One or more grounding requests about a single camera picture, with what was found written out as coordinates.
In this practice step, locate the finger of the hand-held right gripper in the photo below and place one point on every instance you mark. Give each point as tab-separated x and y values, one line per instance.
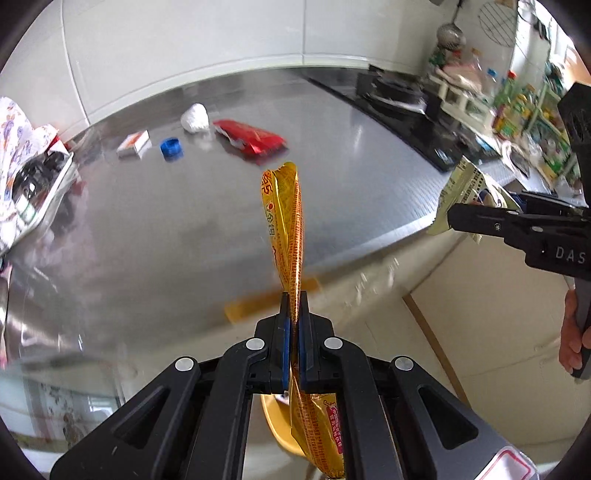
545	203
498	226

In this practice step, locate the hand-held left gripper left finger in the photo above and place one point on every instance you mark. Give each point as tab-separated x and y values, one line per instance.
286	332

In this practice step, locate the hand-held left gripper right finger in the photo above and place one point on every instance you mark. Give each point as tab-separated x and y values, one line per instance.
303	332

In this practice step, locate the gold green wrapper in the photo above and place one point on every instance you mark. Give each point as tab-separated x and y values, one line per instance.
466	184

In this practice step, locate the yellow plastic bin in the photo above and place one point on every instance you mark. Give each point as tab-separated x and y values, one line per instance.
276	424

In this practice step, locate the yellow sausage wrapper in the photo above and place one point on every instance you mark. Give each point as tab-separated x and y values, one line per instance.
288	221

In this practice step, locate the person's right hand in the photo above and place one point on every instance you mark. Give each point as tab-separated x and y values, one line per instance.
569	341

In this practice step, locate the row of condiment bottles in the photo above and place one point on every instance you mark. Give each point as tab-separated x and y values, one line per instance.
531	115

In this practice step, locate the white shelf rack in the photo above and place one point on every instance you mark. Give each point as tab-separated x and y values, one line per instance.
461	99

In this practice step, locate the pink plastic bag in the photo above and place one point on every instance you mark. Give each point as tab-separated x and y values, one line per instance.
461	74

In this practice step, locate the black gas stove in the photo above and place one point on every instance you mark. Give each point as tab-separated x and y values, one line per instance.
392	92

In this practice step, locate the hanging metal strainer ladle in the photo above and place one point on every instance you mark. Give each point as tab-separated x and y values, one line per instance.
449	33

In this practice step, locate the red snack wrapper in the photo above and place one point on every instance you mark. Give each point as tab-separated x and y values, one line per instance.
249	136

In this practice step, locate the blue bottle cap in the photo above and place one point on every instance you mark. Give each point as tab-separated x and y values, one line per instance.
171	148

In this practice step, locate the crumpled white tissue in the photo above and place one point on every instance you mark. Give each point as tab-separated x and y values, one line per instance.
195	118

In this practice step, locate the small orange white box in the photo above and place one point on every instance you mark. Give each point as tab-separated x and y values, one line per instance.
134	144

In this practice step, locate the white green medicine bottle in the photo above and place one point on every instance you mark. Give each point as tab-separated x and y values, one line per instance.
30	213

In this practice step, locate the glass teapot with black lid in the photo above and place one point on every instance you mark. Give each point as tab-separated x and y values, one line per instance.
37	170

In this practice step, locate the floral cloth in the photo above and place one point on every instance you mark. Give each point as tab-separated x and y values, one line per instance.
18	134

